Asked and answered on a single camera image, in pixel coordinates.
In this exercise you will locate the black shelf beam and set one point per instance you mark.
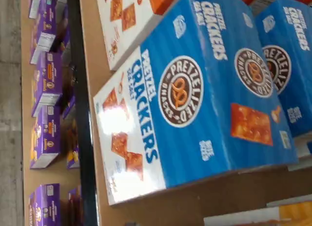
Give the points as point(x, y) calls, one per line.
point(83, 138)

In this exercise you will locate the yellow white pretzel crackers box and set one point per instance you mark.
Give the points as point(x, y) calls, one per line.
point(297, 213)

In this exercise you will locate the purple Annie's box maroon band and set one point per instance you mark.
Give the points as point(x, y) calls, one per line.
point(46, 206)

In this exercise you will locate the blue pretzel crackers box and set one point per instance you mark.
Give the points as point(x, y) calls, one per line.
point(297, 89)
point(185, 138)

